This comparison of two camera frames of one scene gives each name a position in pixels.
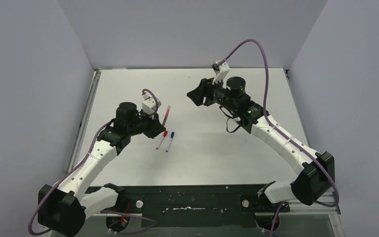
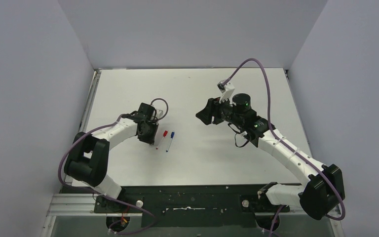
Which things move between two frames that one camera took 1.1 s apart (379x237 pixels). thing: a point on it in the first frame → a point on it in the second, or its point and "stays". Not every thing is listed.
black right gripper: [204, 89] → [211, 110]
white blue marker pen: [170, 142] stays
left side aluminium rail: [96, 74] stays
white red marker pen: [157, 148] stays
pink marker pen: [167, 116] → [160, 141]
